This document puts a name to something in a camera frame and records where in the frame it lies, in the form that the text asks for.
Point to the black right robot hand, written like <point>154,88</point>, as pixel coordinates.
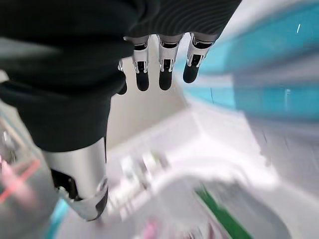
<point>74,62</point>

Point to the green striped medicine box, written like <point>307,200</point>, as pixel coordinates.
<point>224,216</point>

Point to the small green white box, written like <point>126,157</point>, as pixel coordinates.
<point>154,159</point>

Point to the clear bag red print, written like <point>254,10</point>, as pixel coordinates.
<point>22,189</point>

